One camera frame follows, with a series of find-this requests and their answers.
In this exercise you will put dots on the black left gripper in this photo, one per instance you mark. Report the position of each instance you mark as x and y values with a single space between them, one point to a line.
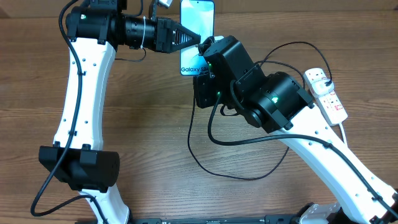
165 30

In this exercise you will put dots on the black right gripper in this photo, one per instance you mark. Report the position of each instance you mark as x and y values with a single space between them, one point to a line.
203 99

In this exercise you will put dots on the black smartphone blue screen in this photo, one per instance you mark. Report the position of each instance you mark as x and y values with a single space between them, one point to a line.
197 16

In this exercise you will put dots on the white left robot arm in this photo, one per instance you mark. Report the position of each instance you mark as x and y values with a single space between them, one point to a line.
93 31

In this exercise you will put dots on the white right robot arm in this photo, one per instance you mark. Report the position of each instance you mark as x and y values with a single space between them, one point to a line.
281 106

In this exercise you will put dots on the white charger adapter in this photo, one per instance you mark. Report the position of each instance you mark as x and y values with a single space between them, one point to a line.
322 87

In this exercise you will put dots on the white power strip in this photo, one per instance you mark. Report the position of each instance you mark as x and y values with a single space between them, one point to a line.
329 104

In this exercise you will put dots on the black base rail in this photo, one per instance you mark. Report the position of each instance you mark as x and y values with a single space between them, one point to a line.
267 219

